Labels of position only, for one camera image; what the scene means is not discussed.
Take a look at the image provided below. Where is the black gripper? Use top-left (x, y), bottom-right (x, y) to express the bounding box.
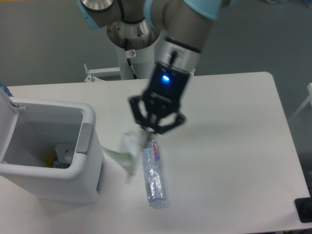
top-left (128, 62), bottom-right (191, 135)

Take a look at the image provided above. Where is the clear plastic water bottle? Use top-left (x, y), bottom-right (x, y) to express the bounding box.
top-left (141, 138), bottom-right (167, 208)

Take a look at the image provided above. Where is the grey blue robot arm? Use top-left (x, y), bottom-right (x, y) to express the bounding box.
top-left (77, 0), bottom-right (231, 135)

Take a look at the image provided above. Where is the white trash can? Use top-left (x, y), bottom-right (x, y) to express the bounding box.
top-left (0, 92), bottom-right (104, 203)

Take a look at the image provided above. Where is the blue bottle behind can lid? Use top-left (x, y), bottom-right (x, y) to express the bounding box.
top-left (0, 83), bottom-right (13, 97)

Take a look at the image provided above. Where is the black device at table edge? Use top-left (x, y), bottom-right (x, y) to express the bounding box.
top-left (294, 197), bottom-right (312, 223)

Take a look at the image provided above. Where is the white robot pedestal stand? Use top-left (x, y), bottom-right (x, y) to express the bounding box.
top-left (83, 18), bottom-right (161, 82)

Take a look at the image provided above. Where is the black cable on pedestal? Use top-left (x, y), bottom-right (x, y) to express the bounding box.
top-left (124, 38), bottom-right (139, 80)

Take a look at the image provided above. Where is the white frame at right edge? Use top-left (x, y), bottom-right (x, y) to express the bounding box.
top-left (289, 83), bottom-right (312, 121)

